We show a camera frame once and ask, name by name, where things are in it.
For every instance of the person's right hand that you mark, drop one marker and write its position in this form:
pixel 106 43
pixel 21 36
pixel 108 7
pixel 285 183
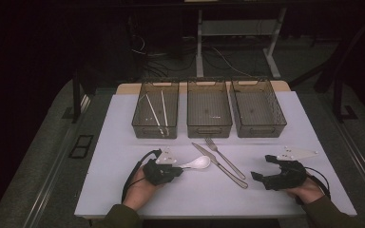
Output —
pixel 307 191

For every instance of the transparent grey plastic bin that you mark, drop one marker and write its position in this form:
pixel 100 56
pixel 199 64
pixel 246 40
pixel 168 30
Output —
pixel 208 109
pixel 258 109
pixel 171 109

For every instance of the aluminium rail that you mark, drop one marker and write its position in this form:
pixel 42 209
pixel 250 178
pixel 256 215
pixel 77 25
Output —
pixel 355 155
pixel 55 171

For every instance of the steel fork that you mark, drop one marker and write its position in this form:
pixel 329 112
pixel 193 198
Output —
pixel 225 158

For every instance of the white ceramic spoon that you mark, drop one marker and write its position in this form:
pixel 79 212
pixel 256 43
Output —
pixel 201 162

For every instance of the steel table knife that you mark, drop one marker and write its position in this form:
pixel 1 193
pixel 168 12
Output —
pixel 217 164

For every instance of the black angled metal stand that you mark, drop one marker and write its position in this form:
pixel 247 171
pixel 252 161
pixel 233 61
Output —
pixel 337 63

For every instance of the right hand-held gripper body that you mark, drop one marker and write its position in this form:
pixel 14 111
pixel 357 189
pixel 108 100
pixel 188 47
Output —
pixel 290 177

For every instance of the white metal desk frame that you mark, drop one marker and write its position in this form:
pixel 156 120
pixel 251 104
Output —
pixel 199 47

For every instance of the white table board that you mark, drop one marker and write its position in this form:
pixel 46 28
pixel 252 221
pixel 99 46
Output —
pixel 202 199

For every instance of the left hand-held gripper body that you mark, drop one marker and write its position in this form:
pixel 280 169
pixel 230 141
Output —
pixel 158 174

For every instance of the person's left hand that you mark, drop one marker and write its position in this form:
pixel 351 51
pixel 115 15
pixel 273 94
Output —
pixel 139 191

